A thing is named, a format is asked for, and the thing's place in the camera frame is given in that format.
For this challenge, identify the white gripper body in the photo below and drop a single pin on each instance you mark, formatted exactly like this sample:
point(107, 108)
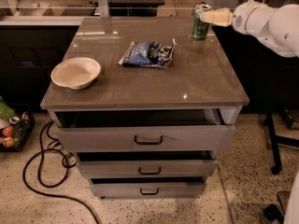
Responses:
point(239, 20)

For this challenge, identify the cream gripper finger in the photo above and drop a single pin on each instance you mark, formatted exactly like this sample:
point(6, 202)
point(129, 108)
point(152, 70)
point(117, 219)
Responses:
point(221, 17)

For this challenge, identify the green soda can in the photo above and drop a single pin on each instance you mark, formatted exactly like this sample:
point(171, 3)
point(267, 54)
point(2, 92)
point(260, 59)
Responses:
point(200, 28)

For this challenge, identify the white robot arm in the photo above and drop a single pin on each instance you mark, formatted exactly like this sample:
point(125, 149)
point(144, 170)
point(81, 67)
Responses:
point(276, 29)

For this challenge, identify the white paper bowl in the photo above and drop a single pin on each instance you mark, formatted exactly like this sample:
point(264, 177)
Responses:
point(76, 73)

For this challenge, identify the blue snack bag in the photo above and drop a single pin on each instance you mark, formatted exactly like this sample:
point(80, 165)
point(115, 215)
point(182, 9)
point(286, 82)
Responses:
point(148, 54)

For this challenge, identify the black stand with caster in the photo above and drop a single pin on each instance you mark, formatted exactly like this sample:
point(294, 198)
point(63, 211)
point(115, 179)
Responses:
point(275, 140)

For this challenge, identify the top grey drawer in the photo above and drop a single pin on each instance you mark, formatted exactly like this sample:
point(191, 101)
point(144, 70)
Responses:
point(159, 138)

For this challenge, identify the grey drawer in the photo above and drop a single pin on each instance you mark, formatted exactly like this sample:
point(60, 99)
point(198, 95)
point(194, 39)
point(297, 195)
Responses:
point(148, 190)
point(159, 138)
point(136, 169)

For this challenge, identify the grey drawer cabinet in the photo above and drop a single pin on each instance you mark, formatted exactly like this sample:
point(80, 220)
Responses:
point(199, 87)

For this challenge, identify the middle grey drawer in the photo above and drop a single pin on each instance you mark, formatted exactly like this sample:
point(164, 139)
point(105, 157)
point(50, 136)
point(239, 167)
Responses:
point(136, 169)

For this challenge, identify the dark chair corner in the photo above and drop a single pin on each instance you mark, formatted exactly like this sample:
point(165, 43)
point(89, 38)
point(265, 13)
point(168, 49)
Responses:
point(274, 213)

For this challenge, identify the bottom grey drawer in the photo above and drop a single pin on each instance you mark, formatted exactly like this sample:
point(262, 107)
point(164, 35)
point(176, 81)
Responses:
point(148, 190)

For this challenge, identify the green bag in basket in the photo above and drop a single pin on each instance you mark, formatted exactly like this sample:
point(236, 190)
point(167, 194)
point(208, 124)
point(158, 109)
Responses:
point(6, 112)

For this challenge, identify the orange fruit in basket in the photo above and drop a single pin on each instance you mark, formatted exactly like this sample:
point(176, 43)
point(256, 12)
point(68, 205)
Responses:
point(8, 131)

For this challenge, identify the black wire fruit basket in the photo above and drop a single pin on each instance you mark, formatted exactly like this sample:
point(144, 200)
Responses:
point(23, 125)

